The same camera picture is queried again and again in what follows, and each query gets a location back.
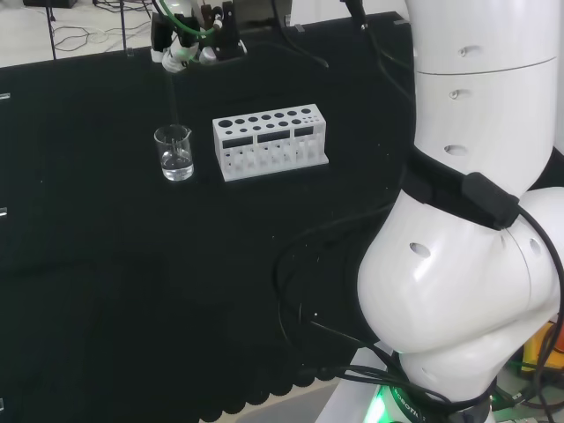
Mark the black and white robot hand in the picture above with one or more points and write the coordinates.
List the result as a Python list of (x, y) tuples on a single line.
[(176, 53)]

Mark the clear glass rod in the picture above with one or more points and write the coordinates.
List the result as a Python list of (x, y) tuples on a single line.
[(173, 101)]

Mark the clear glass beaker with water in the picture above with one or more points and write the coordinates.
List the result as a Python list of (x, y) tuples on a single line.
[(175, 158)]

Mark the white test tube rack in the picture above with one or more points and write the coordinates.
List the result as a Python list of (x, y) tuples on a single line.
[(269, 145)]

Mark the black tripod leg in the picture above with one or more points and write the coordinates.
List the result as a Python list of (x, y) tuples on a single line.
[(53, 31)]

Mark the black bench cloth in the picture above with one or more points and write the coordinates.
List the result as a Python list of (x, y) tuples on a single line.
[(132, 273)]

